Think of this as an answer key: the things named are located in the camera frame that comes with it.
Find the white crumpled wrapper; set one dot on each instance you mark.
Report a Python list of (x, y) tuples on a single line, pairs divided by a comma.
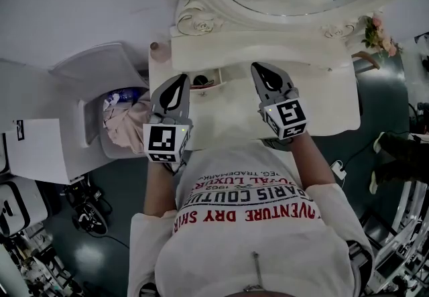
[(110, 103)]

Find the pink flower bouquet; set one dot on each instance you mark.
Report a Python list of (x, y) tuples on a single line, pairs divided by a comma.
[(380, 36)]

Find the small black picture frame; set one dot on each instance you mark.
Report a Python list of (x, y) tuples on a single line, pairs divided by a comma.
[(19, 129)]

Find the grey bin with clothes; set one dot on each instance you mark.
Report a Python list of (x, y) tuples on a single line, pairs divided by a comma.
[(94, 67)]

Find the blue plastic water bottle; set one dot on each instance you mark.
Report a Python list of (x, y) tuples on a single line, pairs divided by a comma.
[(125, 94)]

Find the white power strip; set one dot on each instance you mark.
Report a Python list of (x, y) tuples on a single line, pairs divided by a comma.
[(338, 170)]

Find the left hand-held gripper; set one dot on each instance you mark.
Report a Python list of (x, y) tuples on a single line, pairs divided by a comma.
[(164, 141)]

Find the white cabinet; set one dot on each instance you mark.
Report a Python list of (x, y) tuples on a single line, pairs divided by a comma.
[(40, 151)]

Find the white printed t-shirt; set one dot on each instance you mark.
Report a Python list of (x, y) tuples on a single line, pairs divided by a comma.
[(254, 248)]

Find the white black-trimmed case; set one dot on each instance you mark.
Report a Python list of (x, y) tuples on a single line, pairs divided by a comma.
[(20, 208)]

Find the pink crumpled cloth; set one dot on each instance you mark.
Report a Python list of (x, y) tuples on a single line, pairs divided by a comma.
[(130, 128)]

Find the small dark green jar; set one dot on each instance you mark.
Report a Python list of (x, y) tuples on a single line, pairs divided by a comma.
[(200, 79)]

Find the cream ornate dressing table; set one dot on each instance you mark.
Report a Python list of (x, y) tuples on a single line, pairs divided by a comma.
[(228, 111)]

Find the wooden chair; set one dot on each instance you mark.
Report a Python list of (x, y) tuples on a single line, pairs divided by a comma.
[(367, 57)]

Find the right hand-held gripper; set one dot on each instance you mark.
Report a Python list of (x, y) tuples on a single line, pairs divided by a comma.
[(288, 118)]

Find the person's right forearm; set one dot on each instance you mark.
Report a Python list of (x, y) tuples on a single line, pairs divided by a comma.
[(311, 161)]

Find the pink round-capped bottle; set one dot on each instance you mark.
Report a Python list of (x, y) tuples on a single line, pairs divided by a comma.
[(159, 51)]

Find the person's left forearm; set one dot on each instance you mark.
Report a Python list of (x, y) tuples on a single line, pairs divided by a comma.
[(160, 188)]

